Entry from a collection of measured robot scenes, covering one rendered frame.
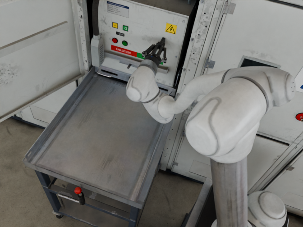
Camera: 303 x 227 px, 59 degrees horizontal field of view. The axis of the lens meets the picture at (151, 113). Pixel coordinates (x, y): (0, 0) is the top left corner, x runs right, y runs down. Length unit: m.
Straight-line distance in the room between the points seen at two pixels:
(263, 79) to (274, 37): 0.60
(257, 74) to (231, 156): 0.22
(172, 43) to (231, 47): 0.31
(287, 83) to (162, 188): 1.69
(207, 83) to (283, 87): 0.24
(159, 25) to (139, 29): 0.12
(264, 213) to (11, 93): 1.32
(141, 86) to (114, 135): 0.44
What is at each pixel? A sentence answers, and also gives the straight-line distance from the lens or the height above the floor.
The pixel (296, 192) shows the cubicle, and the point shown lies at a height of 0.36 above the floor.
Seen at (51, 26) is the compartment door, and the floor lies 1.24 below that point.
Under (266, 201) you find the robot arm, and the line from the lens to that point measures 1.14.
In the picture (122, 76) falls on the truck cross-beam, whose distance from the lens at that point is 1.70.
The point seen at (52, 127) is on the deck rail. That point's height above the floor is 0.87.
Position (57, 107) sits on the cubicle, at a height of 0.41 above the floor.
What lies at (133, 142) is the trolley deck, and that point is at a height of 0.85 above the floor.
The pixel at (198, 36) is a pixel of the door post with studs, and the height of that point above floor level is 1.33.
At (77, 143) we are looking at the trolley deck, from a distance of 1.45.
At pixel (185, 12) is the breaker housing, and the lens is 1.40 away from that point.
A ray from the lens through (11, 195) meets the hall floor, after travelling 2.36.
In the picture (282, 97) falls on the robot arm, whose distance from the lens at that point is 0.73.
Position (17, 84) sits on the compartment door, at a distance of 1.58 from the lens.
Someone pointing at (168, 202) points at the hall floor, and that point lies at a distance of 2.23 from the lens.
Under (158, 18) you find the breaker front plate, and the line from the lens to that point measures 1.41.
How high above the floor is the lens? 2.04
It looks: 49 degrees down
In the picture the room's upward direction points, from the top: 9 degrees clockwise
